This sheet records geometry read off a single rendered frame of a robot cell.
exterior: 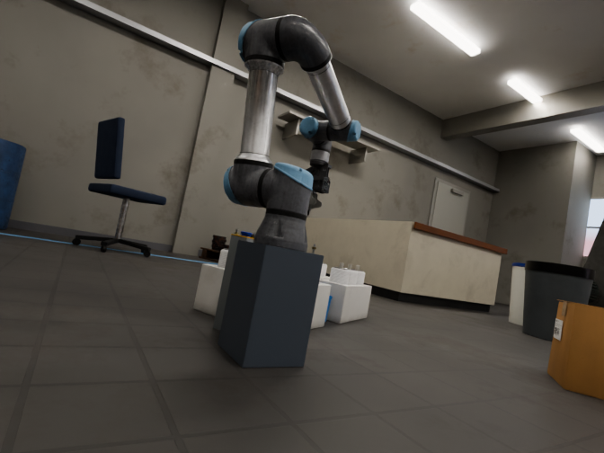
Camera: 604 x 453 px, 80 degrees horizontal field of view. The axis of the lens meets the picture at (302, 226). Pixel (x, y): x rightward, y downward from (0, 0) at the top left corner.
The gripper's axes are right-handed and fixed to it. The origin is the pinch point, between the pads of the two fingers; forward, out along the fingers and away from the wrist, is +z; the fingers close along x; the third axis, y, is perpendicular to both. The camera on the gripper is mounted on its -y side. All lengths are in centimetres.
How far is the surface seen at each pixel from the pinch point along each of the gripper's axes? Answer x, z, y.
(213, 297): -18.1, 39.5, -22.5
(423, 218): 573, -86, -42
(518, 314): 269, 37, 102
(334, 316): 35, 44, 8
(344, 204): 408, -70, -141
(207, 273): -17.7, 31.6, -28.1
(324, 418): -61, 46, 43
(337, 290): 34.9, 31.6, 6.9
